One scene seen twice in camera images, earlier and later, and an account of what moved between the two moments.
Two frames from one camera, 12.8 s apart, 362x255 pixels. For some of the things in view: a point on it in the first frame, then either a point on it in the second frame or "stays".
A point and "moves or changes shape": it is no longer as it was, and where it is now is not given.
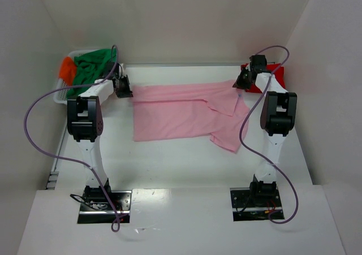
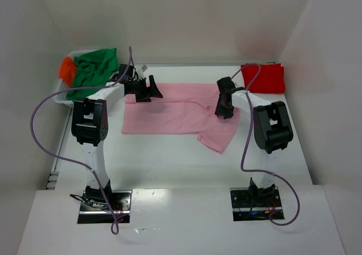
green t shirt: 90,67 stays
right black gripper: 243,80 to 224,104
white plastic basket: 61,96 stays
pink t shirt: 218,109 moves or changes shape
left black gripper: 123,86 to 144,89
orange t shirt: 67,70 stays
